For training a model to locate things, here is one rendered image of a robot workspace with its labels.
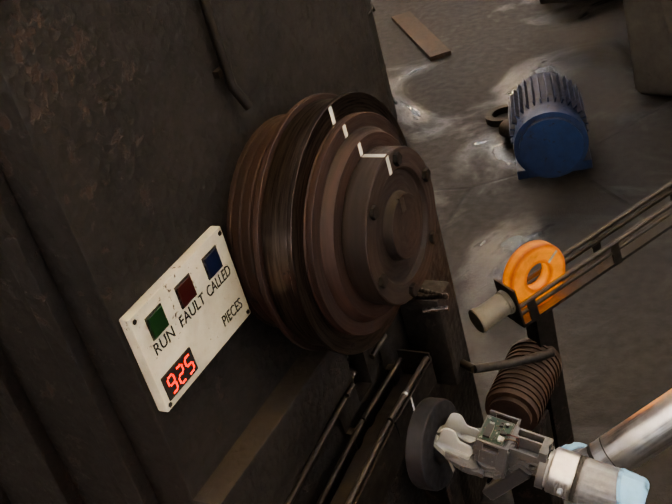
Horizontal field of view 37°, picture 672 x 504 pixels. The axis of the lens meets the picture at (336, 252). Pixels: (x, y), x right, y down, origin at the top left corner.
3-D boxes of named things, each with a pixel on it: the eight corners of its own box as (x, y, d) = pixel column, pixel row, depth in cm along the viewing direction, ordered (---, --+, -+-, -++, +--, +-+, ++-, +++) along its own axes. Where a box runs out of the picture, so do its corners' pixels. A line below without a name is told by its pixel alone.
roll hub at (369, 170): (365, 335, 173) (325, 198, 159) (424, 246, 193) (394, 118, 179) (393, 338, 171) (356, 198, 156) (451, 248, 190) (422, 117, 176)
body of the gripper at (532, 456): (487, 406, 162) (559, 430, 158) (483, 440, 168) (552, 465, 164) (471, 439, 157) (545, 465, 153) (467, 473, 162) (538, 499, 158)
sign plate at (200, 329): (158, 411, 155) (117, 319, 146) (241, 311, 174) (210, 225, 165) (169, 413, 154) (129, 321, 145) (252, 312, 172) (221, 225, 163)
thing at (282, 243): (304, 404, 176) (226, 175, 153) (406, 257, 210) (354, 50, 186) (335, 409, 173) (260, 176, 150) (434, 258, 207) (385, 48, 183)
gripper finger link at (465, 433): (432, 398, 166) (485, 416, 163) (431, 422, 170) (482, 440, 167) (425, 411, 164) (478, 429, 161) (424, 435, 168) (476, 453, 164)
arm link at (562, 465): (578, 474, 162) (564, 512, 157) (550, 465, 164) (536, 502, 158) (584, 445, 157) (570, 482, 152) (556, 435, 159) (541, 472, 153)
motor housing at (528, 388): (513, 553, 248) (477, 391, 221) (539, 489, 263) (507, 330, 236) (564, 564, 241) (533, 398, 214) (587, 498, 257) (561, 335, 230)
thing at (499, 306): (471, 326, 225) (465, 306, 222) (503, 305, 227) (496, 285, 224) (487, 337, 220) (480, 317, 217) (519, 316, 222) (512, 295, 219)
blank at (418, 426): (394, 449, 159) (413, 452, 158) (427, 377, 169) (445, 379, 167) (421, 507, 168) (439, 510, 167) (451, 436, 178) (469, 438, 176)
